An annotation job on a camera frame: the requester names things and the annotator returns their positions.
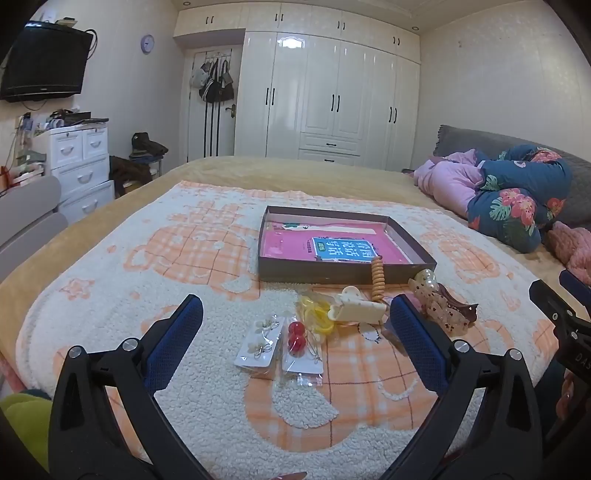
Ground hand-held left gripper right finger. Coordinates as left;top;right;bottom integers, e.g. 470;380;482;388
388;294;548;480

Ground person's right hand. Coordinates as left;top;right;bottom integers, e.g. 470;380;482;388
556;375;576;417

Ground brown cardboard box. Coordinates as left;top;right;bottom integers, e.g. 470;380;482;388
257;205;438;285

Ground black wall television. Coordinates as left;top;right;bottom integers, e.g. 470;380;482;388
0;23;96;103

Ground yellow hair ties packet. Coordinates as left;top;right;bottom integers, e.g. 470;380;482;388
295;288;336;344

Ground dark red hair clip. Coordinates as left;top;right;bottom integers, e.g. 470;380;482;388
436;284;479;325

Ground grey chair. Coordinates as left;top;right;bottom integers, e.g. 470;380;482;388
0;176;69;282

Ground white drawer cabinet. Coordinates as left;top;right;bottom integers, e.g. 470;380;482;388
34;121;115;224

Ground green cloth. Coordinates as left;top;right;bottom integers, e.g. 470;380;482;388
0;390;54;472

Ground black flat box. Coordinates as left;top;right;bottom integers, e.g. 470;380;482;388
64;112;110;127

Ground cream hair claw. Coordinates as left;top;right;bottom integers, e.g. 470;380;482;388
328;286;386;324

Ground white earrings packet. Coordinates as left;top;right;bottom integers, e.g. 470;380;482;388
234;314;283;368

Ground pink quilt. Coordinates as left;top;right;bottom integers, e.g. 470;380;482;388
402;150;491;220

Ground white door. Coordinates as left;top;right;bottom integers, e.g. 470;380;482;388
187;48;242;162

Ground red cherry earrings card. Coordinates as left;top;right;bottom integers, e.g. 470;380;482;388
280;318;324;386

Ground pink knit cloth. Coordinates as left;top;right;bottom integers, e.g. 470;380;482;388
547;222;591;284

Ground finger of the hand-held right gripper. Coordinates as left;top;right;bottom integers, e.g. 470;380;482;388
558;269;591;319
529;278;579;331

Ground black hanging bag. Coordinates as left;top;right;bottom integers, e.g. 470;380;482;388
199;60;235;103

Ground dark folded clothes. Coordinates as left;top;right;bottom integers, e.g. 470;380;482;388
129;132;170;160

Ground blue floral quilt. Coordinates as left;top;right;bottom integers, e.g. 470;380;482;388
466;144;574;254

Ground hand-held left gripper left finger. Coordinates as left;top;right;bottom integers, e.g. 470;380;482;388
48;294;208;480

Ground white orange patterned blanket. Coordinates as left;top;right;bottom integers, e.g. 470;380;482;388
16;180;559;480

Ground pearl hair clip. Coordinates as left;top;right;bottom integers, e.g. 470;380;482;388
413;269;438;296

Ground white wardrobe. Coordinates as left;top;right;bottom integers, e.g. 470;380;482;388
174;2;422;171

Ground brown clothes pile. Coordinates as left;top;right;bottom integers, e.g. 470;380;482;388
110;156;154;197

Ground cluttered side shelf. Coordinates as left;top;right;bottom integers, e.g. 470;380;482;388
0;113;49;191

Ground speckled hair clip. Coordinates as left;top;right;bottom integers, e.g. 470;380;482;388
407;277;474;334

